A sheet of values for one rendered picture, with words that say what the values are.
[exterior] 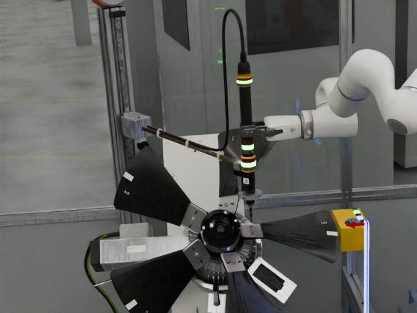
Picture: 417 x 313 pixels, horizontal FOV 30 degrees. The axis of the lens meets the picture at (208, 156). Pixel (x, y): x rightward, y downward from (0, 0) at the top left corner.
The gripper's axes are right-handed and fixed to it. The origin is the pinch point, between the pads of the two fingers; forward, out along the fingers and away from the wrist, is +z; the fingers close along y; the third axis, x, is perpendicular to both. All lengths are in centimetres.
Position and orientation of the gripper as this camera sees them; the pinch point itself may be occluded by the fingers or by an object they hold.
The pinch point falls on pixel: (247, 128)
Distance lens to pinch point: 225.1
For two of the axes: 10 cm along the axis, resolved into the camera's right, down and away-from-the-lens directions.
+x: -0.6, -9.4, -3.2
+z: -10.0, 0.7, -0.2
